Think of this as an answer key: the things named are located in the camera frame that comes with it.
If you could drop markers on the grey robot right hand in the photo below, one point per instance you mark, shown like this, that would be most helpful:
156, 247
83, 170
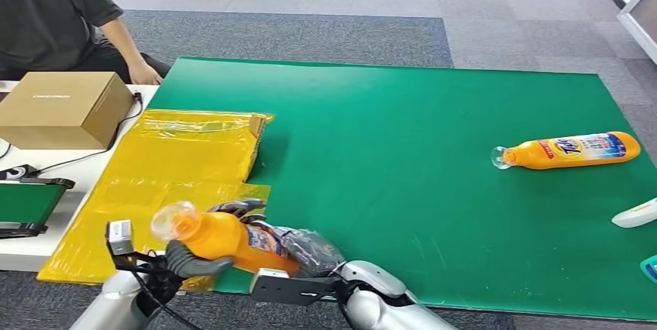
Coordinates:
313, 250

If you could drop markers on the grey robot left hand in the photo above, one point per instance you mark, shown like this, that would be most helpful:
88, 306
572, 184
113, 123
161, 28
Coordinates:
197, 265

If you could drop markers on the orange bottle with white label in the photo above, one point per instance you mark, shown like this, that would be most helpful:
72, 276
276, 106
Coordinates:
226, 238

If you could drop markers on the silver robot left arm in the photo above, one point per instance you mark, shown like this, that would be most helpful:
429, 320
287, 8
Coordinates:
118, 302

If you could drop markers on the person's forearm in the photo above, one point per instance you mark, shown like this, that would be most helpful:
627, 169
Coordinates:
123, 40

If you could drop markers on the orange bottle with Tide label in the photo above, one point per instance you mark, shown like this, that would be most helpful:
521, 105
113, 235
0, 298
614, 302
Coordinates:
569, 150

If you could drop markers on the white plastic bottle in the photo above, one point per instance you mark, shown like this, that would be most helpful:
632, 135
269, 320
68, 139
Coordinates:
636, 215

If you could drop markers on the yellow taped cardboard sheet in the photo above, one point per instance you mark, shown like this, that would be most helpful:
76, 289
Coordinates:
164, 163

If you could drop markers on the green table mat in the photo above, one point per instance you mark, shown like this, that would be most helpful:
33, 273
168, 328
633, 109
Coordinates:
410, 163

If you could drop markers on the person's hand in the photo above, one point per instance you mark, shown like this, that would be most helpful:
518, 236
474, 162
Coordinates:
145, 73

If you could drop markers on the black device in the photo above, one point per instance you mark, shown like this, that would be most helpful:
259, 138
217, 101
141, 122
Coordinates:
18, 171

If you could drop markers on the brown cardboard box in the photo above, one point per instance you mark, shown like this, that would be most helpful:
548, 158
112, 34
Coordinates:
61, 108

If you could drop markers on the person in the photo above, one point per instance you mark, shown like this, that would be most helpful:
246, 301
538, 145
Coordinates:
46, 9

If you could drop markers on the teal packet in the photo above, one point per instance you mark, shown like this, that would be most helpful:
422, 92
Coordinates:
651, 268

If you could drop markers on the white framed board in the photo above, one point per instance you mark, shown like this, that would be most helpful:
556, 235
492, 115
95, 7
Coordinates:
641, 15

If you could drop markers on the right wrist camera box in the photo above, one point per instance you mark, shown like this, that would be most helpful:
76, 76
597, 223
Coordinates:
287, 286

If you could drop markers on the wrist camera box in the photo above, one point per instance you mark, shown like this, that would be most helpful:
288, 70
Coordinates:
120, 238
287, 286

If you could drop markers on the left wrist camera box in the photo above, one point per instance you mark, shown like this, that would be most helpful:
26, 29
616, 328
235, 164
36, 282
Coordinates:
120, 238

